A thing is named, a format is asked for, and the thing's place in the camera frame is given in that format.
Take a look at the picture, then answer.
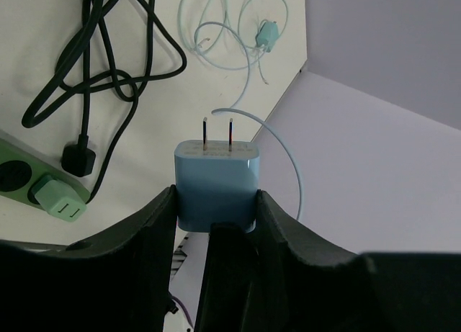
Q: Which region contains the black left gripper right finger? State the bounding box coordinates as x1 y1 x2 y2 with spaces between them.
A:
195 192 460 331

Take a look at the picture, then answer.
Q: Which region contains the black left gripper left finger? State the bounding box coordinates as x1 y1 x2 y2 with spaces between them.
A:
1 187 176 331

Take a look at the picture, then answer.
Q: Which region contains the green two-port charger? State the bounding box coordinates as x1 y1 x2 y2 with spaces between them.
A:
30 175 86 222

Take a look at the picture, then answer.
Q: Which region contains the blue charger cube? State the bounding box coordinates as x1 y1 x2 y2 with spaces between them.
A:
174 118 260 233

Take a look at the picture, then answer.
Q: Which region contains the teal charger cube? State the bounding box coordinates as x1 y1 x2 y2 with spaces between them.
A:
255 20 279 53

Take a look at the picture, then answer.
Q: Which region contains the green power strip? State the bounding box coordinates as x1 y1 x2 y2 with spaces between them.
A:
1 139 90 209

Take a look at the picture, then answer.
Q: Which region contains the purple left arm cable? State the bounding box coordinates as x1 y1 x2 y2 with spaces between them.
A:
169 294 194 331

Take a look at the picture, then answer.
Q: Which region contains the black power cord with plug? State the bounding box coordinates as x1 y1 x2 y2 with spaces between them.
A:
21 0 188 203

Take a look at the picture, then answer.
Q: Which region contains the light green charging cable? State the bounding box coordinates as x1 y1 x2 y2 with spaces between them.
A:
178 0 290 85

